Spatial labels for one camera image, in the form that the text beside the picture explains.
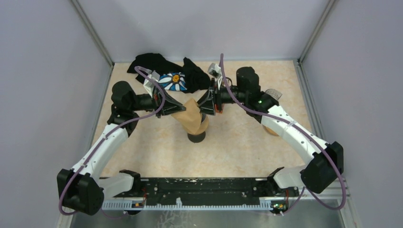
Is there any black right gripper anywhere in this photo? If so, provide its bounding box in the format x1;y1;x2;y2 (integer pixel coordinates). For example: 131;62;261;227
194;78;247;115

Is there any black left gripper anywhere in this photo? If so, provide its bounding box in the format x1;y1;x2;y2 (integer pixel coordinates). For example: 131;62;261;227
129;83;186;118

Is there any brown paper coffee filter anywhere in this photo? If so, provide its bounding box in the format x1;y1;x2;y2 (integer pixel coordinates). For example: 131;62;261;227
171;98;202;135

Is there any orange coffee filter box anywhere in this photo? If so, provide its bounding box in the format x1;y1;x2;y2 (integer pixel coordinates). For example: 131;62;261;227
213;80;223;114

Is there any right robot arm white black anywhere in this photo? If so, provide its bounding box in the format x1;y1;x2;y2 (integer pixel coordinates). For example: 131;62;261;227
198;63;344;196

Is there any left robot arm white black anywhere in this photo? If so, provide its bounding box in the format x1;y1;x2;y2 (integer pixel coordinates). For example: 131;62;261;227
57;81;208;216

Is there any black cloth with flower print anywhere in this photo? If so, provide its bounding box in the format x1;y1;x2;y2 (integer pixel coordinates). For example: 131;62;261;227
127;53;211;93

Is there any smoky glass pitcher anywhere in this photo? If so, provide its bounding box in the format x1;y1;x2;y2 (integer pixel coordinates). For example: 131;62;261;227
265;88;283;101

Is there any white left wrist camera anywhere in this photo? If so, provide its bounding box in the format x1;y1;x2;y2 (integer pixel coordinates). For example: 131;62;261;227
143;70;160;96

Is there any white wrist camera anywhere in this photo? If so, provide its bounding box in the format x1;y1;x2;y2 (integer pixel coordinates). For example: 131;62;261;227
143;70;160;96
208;63;222;78

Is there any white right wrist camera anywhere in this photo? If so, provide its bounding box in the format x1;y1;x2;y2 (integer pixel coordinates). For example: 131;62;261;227
208;63;222;78

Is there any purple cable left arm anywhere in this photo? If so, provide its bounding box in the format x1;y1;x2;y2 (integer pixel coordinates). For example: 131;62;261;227
58;66;166;220

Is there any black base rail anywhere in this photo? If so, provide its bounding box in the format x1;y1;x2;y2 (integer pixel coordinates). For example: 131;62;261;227
140;178;286;206

